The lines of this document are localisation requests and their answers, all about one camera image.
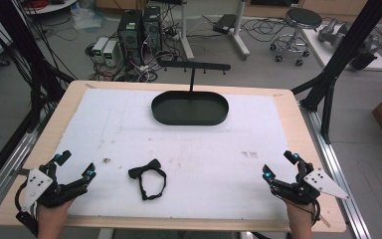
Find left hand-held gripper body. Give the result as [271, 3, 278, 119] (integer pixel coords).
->
[14, 161, 90, 213]

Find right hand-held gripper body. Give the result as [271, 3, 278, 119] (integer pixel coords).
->
[269, 166, 351, 206]

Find black bow tie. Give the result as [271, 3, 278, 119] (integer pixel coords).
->
[127, 158, 167, 202]

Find black rack with oval tray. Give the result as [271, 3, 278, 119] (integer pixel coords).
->
[150, 60, 232, 126]

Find person's right hand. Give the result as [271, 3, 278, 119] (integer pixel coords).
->
[284, 198, 316, 239]

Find person's left hand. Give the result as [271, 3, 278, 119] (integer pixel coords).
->
[36, 198, 77, 239]

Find white foam mat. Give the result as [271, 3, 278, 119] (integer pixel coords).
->
[48, 88, 299, 222]

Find white board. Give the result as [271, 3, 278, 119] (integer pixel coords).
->
[300, 24, 382, 72]

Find white power supply unit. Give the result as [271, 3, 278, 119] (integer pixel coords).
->
[101, 40, 119, 68]
[92, 36, 110, 63]

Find black round stool chrome base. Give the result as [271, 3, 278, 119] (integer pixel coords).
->
[270, 7, 323, 67]

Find grey robot parts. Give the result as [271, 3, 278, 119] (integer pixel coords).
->
[317, 17, 381, 71]

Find clear plastic bag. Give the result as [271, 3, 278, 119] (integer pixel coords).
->
[70, 5, 107, 32]

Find black computer tower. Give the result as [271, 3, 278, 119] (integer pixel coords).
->
[141, 5, 163, 55]
[116, 9, 144, 66]

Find white round table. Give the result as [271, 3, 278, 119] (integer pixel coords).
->
[22, 0, 79, 16]

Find black flat box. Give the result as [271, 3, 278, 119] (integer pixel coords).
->
[212, 13, 238, 35]

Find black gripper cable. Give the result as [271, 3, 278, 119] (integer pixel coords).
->
[14, 183, 26, 215]
[291, 200, 322, 227]

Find aluminium rail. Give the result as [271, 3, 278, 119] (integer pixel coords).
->
[298, 101, 373, 239]
[0, 129, 40, 222]

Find black frame with cable bundle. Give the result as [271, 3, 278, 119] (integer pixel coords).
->
[0, 0, 77, 135]

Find tangle of floor cables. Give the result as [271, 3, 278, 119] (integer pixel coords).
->
[85, 6, 184, 84]

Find black metal frame strut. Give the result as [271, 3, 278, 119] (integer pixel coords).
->
[290, 0, 382, 145]

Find white table leg frame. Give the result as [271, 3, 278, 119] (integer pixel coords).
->
[178, 0, 196, 61]
[230, 0, 252, 62]

